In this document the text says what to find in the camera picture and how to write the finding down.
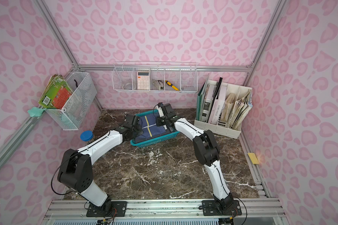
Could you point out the pink white calculator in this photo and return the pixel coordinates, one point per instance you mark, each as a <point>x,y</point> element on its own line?
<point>143,80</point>

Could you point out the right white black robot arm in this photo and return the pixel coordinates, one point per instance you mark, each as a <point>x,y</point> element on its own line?
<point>206,151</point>

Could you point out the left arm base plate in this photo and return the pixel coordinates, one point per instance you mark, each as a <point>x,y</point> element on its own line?
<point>118,208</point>

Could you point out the green red booklet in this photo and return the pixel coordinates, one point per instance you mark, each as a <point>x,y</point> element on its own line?
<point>56,93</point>

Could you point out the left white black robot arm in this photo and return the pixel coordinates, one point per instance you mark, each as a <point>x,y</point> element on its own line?
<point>76,170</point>

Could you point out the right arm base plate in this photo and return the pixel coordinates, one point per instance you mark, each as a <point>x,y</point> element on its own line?
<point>212,208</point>

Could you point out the blue lidded pencil jar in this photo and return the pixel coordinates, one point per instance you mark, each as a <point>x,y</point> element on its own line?
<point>87,137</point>

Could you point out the navy blue pillowcase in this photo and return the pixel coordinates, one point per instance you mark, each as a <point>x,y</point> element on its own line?
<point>149,127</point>

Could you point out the yellow utility knife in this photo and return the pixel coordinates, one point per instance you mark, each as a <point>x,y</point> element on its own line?
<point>172,85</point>

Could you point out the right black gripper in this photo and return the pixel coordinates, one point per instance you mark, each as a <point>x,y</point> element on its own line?
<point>161,120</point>

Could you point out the white mesh wall basket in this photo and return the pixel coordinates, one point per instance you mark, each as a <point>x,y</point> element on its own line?
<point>71,116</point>

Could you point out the white file organizer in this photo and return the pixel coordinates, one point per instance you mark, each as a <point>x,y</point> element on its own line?
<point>212,92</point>

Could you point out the metal tape roll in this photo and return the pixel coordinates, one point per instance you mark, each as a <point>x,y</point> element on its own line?
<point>128,86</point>

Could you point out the stack of paper envelopes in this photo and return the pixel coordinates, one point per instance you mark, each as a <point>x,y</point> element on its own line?
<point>235,109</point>

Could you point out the green folder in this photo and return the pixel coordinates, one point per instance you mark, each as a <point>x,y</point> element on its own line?
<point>200,100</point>

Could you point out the yellow sticky note pad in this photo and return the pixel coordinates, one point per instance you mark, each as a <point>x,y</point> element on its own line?
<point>253,158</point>

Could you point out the teal plastic basket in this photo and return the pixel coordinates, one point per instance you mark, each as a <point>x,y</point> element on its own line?
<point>173,134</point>

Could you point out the mint green wall hook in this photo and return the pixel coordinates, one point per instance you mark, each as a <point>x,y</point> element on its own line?
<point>36,112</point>

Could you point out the pink white book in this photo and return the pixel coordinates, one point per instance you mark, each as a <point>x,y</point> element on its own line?
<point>218,105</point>

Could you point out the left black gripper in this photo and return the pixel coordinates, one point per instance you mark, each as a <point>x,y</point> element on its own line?
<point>136,130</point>

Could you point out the white wire wall shelf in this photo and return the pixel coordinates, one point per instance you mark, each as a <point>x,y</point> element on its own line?
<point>184,77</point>

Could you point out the grey stapler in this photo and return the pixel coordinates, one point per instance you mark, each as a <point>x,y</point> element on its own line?
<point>158,84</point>

